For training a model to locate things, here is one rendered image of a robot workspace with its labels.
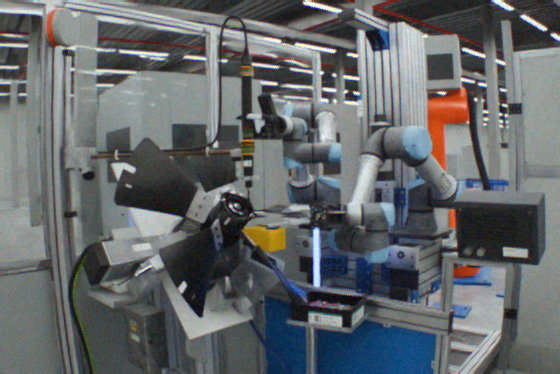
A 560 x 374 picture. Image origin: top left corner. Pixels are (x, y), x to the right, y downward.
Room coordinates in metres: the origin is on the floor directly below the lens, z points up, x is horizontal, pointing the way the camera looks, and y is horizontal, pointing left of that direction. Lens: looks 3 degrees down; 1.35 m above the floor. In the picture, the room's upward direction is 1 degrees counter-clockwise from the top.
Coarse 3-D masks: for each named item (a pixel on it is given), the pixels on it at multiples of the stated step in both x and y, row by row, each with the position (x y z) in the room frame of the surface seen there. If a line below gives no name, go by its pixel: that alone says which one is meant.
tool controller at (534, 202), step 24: (480, 192) 1.33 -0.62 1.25; (504, 192) 1.28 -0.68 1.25; (528, 192) 1.24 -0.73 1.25; (456, 216) 1.32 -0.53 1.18; (480, 216) 1.26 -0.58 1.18; (504, 216) 1.21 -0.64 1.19; (528, 216) 1.16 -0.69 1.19; (456, 240) 1.34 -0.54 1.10; (480, 240) 1.28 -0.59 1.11; (504, 240) 1.22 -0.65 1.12; (528, 240) 1.17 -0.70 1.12
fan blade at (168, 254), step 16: (192, 240) 1.21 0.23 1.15; (208, 240) 1.27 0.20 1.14; (160, 256) 1.10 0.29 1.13; (176, 256) 1.14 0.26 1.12; (192, 256) 1.19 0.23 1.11; (208, 256) 1.27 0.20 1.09; (176, 272) 1.12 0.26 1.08; (192, 272) 1.18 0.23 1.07; (208, 272) 1.26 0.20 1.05; (192, 288) 1.16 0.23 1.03; (192, 304) 1.15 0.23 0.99
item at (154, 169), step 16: (144, 144) 1.35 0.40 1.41; (128, 160) 1.31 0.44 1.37; (144, 160) 1.33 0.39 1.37; (160, 160) 1.35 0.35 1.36; (128, 176) 1.30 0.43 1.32; (144, 176) 1.32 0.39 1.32; (160, 176) 1.34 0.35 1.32; (176, 176) 1.36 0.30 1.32; (128, 192) 1.29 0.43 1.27; (144, 192) 1.32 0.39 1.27; (160, 192) 1.34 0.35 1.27; (176, 192) 1.35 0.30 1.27; (192, 192) 1.37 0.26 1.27; (144, 208) 1.31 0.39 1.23; (160, 208) 1.34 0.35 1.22; (176, 208) 1.36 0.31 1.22
